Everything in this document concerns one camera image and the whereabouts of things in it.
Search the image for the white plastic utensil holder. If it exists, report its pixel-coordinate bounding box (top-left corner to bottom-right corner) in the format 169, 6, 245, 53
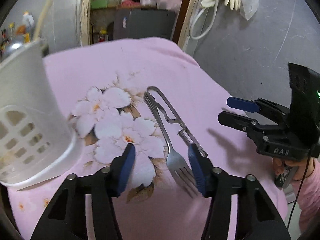
1, 40, 82, 191

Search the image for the steel fork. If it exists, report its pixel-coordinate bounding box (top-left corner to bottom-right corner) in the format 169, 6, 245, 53
144, 92, 199, 198

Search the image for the wooden chopstick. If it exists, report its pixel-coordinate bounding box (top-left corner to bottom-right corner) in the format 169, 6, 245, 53
33, 0, 54, 41

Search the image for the right hand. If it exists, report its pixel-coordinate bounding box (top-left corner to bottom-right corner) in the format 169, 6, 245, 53
272, 158, 302, 181

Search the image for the pink floral table cloth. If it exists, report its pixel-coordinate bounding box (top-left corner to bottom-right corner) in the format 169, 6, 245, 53
8, 38, 287, 239

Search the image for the grey cabinet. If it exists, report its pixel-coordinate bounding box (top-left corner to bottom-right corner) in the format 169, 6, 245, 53
113, 8, 176, 40

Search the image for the green box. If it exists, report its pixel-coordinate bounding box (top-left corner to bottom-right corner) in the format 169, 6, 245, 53
91, 0, 108, 10

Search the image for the large oil jug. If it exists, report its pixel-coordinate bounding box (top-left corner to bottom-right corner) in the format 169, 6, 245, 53
22, 11, 35, 33

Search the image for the white hose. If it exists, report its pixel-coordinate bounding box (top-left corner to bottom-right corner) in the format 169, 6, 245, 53
189, 0, 223, 40

